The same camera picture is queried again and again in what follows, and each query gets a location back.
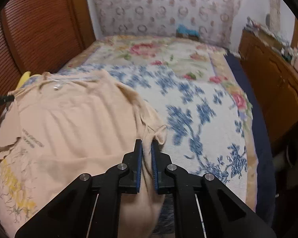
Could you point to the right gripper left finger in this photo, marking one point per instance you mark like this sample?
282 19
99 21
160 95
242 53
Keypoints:
89 206

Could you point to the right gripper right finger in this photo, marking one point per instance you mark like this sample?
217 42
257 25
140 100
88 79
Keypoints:
203 205

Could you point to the peach printed t-shirt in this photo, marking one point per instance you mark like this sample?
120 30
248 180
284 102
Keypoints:
63 126

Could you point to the yellow plush toy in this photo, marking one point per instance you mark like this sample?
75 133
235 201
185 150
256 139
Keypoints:
26 78

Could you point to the navy blue bed sheet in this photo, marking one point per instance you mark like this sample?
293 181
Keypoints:
266 183

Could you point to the blue floral white blanket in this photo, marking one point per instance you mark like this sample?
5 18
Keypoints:
87 119

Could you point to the brown louvered wardrobe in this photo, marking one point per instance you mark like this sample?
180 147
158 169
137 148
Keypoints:
39 36

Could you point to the wooden sideboard cabinet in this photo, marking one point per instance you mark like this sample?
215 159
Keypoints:
274 82

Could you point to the pink floral bedspread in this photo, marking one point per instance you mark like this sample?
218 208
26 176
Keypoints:
164 57

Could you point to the blue item on box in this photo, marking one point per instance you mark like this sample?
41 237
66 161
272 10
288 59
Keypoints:
184 32

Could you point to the circle patterned curtain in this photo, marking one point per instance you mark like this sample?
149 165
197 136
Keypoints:
211 19

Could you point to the beige tied drape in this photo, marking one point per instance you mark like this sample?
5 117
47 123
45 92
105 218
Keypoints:
275 15

